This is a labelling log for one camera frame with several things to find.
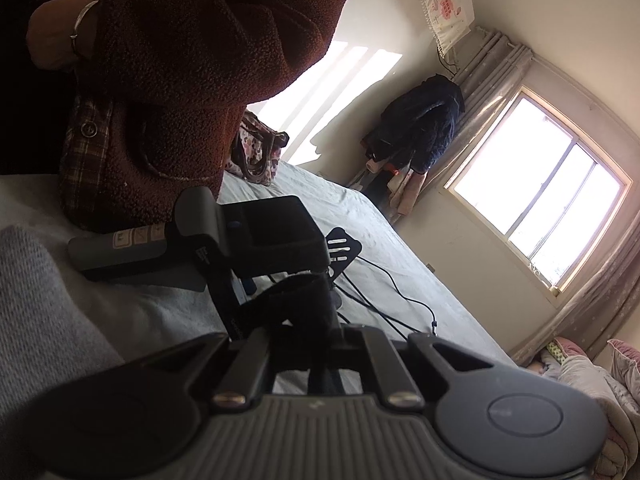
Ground silver bracelet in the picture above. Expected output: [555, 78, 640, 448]
[69, 0, 101, 59]

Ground person in brown fleece jacket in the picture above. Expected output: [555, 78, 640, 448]
[59, 0, 357, 234]

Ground pink hanging clothes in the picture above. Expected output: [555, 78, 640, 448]
[387, 162, 427, 217]

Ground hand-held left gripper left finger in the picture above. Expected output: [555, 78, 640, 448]
[134, 327, 311, 407]

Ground black slotted stand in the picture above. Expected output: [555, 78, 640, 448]
[324, 227, 364, 278]

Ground printed white wall cloth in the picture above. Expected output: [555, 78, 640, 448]
[417, 0, 475, 54]

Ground person's left forearm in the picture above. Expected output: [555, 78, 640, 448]
[75, 0, 301, 111]

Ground window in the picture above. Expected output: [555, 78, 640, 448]
[440, 85, 634, 302]

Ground person's left hand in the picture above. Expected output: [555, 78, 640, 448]
[25, 0, 96, 71]

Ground black cable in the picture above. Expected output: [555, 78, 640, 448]
[332, 282, 416, 340]
[357, 257, 440, 337]

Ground floral bag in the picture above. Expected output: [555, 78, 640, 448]
[227, 110, 291, 187]

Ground beige curtain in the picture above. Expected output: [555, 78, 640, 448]
[510, 239, 640, 367]
[425, 30, 534, 197]

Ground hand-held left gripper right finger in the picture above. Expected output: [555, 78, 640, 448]
[344, 326, 482, 407]

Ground folded grey pink quilt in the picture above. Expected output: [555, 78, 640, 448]
[530, 347, 640, 480]

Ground grey knit cloth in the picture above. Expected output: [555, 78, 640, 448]
[0, 224, 127, 413]

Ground pink pillow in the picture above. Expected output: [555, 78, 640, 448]
[607, 338, 640, 377]

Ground dark hanging jacket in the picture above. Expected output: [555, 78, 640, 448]
[362, 74, 467, 177]

